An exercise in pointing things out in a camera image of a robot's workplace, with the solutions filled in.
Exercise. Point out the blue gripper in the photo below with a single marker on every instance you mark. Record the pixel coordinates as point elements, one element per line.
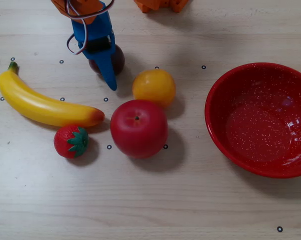
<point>98,46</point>

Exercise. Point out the dark purple plum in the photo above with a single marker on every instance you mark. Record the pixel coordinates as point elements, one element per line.
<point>119,60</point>

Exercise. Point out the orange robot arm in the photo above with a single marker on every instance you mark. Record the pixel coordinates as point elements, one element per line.
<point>59,5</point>

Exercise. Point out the red speckled bowl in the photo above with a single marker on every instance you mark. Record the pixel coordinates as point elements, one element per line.
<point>260,125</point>

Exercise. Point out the orange fruit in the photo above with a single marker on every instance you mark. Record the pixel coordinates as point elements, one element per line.
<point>154,87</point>

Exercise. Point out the red apple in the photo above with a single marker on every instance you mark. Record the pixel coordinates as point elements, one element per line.
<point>139,130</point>

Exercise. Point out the yellow banana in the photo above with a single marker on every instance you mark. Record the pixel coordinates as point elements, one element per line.
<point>40,105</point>

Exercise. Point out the red strawberry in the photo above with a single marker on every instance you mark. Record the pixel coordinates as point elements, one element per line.
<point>65,142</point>

